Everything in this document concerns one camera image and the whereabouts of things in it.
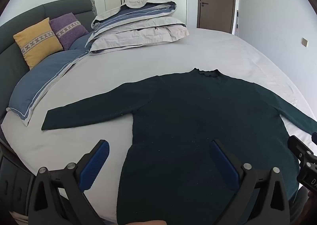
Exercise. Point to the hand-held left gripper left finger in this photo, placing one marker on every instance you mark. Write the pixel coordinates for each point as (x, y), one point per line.
(95, 163)

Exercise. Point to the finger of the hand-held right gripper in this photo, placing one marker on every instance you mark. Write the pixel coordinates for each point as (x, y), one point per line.
(314, 139)
(301, 149)

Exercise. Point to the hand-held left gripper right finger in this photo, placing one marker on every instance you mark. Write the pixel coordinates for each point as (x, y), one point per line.
(223, 165)

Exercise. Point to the dark green sweater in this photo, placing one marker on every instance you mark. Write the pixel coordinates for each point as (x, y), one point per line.
(185, 116)

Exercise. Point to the person's right forearm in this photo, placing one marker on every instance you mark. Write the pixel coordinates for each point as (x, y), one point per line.
(301, 205)

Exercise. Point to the dark nightstand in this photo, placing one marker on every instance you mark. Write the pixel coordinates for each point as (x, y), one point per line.
(14, 183)

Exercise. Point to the large blue pillow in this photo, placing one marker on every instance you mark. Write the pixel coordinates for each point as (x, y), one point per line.
(42, 79)

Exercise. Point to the bed with white sheet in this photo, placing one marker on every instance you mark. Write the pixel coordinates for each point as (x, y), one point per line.
(198, 49)

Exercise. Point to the small blue pillow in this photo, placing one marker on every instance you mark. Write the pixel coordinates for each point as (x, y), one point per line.
(80, 42)

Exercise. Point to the yellow patterned cushion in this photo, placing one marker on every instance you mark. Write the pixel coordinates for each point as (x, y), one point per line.
(37, 42)

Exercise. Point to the purple patterned cushion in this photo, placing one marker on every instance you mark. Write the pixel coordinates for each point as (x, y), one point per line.
(68, 29)

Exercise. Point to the folded blue grey duvet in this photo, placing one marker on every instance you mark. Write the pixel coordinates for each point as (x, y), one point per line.
(133, 12)

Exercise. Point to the dark grey padded headboard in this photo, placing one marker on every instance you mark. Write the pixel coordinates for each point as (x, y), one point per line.
(62, 7)

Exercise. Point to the beige wall socket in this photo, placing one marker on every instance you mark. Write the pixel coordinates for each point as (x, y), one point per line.
(304, 41)

